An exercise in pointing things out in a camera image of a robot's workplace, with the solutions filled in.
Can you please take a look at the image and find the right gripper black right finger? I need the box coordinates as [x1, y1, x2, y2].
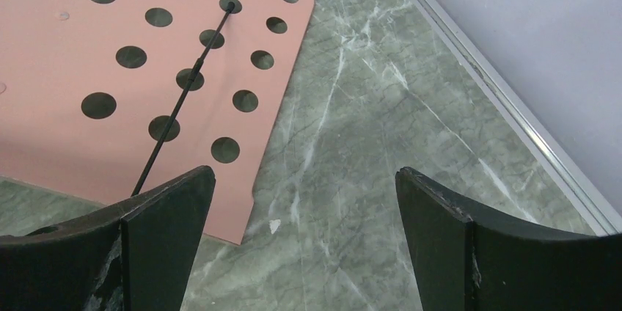
[395, 167, 621, 310]

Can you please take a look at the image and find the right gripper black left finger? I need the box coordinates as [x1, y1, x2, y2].
[1, 166, 216, 310]

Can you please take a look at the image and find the pink perforated music stand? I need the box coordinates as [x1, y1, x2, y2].
[1, 0, 315, 244]

